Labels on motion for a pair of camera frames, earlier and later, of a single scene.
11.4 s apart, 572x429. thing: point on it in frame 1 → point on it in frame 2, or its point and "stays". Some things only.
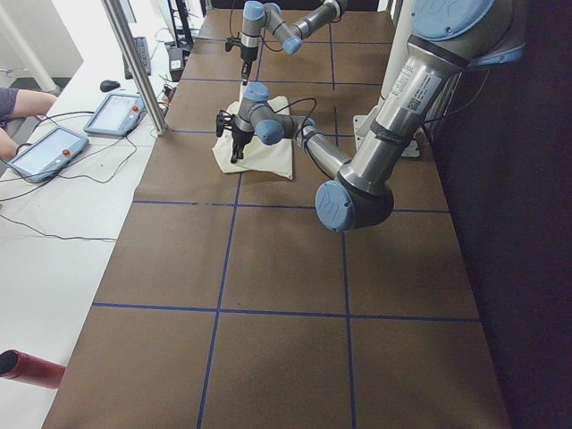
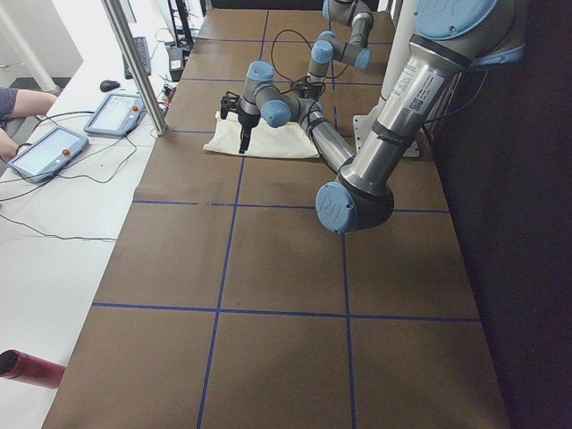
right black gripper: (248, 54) → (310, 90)
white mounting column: (402, 30) stays
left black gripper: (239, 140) → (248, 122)
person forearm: (29, 103) stays
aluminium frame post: (136, 66) stays
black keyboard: (141, 46) stays
